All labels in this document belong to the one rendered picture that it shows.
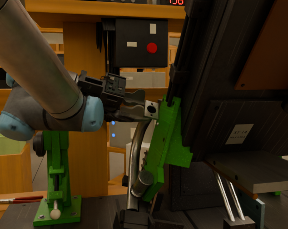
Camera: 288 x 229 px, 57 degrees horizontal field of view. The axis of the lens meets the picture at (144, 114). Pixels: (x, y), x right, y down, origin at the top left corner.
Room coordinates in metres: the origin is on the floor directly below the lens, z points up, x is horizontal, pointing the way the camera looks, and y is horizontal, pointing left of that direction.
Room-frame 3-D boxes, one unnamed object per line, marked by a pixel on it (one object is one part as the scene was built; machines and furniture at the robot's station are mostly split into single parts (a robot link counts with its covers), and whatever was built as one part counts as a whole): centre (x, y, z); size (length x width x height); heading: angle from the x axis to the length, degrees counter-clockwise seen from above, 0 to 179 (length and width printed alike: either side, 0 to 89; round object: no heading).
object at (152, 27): (0.92, 0.02, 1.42); 0.17 x 0.12 x 0.15; 102
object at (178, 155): (0.66, -0.07, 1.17); 0.13 x 0.12 x 0.20; 102
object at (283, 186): (0.65, -0.23, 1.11); 0.39 x 0.16 x 0.03; 12
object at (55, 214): (0.70, 0.25, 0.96); 0.06 x 0.03 x 0.06; 12
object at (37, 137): (0.77, 0.31, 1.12); 0.07 x 0.03 x 0.08; 12
